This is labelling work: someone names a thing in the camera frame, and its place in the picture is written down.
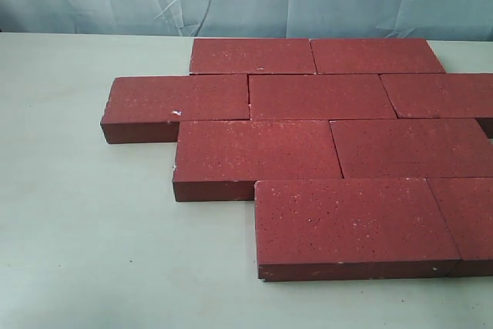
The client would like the front large red brick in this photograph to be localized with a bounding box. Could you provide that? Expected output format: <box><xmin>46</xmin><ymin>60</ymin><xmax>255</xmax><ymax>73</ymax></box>
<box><xmin>255</xmin><ymin>178</ymin><xmax>461</xmax><ymax>282</ymax></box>

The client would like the middle row red brick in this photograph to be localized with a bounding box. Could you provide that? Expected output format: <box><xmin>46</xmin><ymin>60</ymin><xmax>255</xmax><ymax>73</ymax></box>
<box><xmin>330</xmin><ymin>119</ymin><xmax>492</xmax><ymax>178</ymax></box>

